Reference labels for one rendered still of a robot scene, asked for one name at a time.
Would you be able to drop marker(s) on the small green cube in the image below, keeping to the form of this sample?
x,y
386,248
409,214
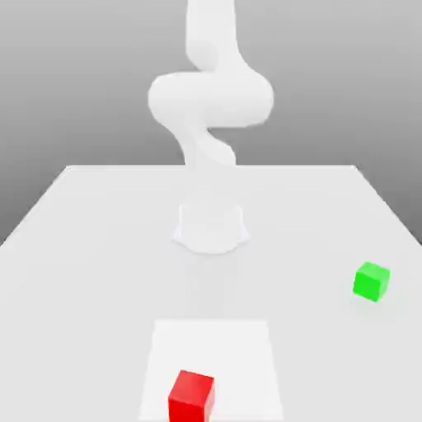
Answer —
x,y
371,282

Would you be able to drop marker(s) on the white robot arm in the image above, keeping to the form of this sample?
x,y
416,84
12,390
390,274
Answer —
x,y
211,99

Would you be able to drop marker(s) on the small red cube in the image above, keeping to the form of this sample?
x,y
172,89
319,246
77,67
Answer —
x,y
189,397

